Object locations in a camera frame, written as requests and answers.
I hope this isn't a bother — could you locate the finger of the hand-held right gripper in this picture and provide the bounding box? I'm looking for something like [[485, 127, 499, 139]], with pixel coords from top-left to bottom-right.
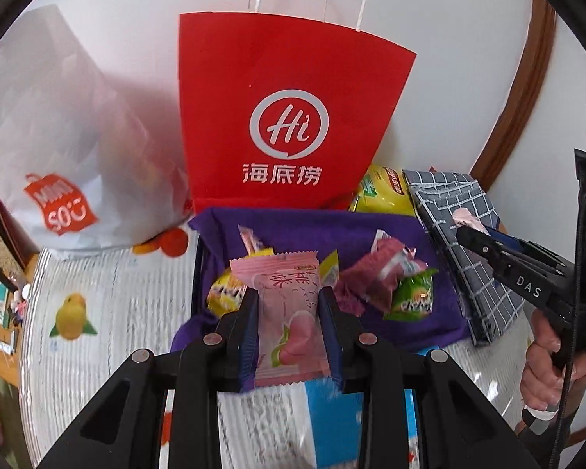
[[456, 225, 511, 274], [486, 227, 533, 255]]

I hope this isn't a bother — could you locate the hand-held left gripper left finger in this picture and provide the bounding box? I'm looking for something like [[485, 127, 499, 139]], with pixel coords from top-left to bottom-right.
[[36, 287, 261, 469]]

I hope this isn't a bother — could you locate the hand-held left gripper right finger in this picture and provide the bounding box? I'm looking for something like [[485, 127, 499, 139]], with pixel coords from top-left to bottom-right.
[[320, 286, 540, 469]]

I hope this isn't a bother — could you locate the light pink snack packet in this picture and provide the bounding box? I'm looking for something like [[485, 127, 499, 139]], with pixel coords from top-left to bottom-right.
[[229, 249, 334, 392]]

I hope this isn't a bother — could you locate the yellow green snack packet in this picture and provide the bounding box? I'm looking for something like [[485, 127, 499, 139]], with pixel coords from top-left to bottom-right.
[[319, 249, 341, 290]]

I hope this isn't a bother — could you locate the magenta snack packet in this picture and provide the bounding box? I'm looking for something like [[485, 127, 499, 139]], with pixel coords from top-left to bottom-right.
[[331, 229, 428, 314]]

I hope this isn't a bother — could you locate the person's right hand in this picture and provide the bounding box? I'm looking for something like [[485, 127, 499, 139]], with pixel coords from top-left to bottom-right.
[[520, 310, 586, 411]]

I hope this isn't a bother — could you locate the grey checked fabric box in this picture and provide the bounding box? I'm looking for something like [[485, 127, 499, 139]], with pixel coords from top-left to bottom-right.
[[401, 168, 527, 347]]

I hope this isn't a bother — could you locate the blue tissue pack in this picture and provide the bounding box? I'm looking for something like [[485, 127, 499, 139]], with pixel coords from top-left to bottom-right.
[[160, 376, 421, 469]]

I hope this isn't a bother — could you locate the red stick snack packet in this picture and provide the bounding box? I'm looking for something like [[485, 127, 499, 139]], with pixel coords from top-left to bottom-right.
[[238, 225, 275, 258]]

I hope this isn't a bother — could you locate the purple towel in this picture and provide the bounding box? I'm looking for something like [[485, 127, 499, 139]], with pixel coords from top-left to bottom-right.
[[170, 206, 471, 353]]

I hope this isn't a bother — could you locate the yellow chip bag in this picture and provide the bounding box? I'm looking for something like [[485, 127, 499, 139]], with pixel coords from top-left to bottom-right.
[[349, 163, 417, 217]]

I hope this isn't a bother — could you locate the red paper bag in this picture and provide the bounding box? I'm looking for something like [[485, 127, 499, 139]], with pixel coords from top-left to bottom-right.
[[178, 0, 417, 212]]

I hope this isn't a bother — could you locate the wooden side table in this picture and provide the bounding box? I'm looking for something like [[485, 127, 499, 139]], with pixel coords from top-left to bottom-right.
[[0, 303, 35, 392]]

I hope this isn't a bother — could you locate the white plastic shopping bag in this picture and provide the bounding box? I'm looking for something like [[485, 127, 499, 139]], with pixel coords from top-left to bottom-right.
[[0, 4, 193, 255]]

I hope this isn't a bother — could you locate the black cable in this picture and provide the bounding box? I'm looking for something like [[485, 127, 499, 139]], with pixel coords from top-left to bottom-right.
[[552, 190, 586, 465]]

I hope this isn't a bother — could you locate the brown wooden door frame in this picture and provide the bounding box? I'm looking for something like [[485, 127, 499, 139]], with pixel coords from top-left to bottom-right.
[[470, 0, 557, 191]]

